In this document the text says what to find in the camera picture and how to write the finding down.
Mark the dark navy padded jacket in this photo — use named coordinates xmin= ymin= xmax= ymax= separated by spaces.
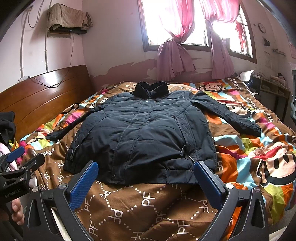
xmin=47 ymin=82 xmax=261 ymax=185

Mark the black clothes pile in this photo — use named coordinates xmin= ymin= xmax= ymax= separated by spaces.
xmin=0 ymin=111 xmax=16 ymax=148

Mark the person's left hand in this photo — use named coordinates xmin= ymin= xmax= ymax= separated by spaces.
xmin=11 ymin=198 xmax=25 ymax=225

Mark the colourful brown patterned duvet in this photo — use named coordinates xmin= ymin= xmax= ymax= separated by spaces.
xmin=20 ymin=79 xmax=295 ymax=240

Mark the wooden headboard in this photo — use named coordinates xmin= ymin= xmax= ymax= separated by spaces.
xmin=1 ymin=65 xmax=95 ymax=141

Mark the wooden side desk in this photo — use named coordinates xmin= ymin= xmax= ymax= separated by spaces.
xmin=248 ymin=75 xmax=290 ymax=122

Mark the white pillow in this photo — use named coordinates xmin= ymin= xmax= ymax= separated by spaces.
xmin=238 ymin=70 xmax=254 ymax=82

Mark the left pink curtain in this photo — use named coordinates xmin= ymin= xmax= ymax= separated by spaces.
xmin=157 ymin=1 xmax=196 ymax=81

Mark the pink curtain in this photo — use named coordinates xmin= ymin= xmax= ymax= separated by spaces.
xmin=200 ymin=0 xmax=240 ymax=79
xmin=157 ymin=1 xmax=196 ymax=81

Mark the brown cloth on shelf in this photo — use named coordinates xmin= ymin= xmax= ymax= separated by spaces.
xmin=47 ymin=3 xmax=93 ymax=30

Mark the right pink curtain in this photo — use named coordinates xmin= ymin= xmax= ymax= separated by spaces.
xmin=200 ymin=0 xmax=240 ymax=79

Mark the black cable on headboard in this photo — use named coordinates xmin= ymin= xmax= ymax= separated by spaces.
xmin=28 ymin=32 xmax=76 ymax=88

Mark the round wall clock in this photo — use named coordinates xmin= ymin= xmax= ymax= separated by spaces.
xmin=258 ymin=23 xmax=266 ymax=34

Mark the wooden window frame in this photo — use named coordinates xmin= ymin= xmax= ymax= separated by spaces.
xmin=137 ymin=1 xmax=257 ymax=63

